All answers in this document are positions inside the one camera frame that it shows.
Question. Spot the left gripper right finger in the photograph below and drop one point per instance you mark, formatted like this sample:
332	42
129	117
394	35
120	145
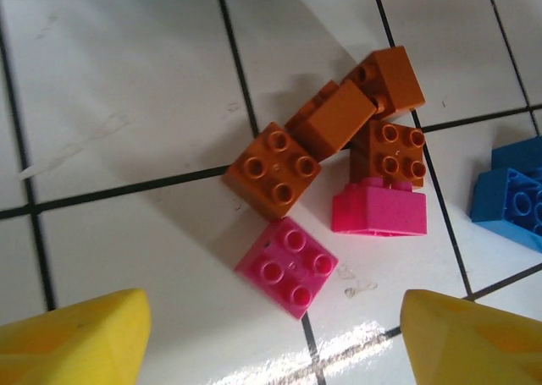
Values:
474	347

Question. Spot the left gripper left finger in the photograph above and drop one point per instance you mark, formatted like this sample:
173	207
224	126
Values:
63	342

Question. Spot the pink square lego brick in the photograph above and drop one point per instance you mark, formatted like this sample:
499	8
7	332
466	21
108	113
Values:
288	266
379	211

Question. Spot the orange square lego brick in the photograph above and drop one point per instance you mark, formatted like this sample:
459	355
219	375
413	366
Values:
394	156
275	169
334	118
394	76

